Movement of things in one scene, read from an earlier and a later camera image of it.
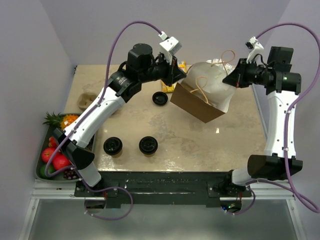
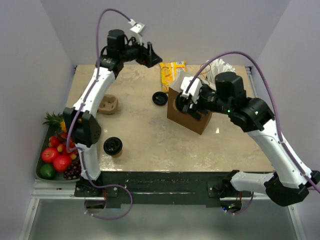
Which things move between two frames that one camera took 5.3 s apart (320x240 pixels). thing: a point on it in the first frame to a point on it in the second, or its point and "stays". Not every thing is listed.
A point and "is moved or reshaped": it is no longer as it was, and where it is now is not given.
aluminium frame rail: (43, 190) stays
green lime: (51, 169) stays
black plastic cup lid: (113, 145) stays
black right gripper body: (256, 74) to (207, 101)
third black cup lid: (159, 98) stays
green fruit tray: (45, 145) stays
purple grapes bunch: (70, 174) stays
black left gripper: (174, 74) to (148, 56)
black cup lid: (148, 144) to (179, 102)
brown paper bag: (202, 93) is moved or reshaped
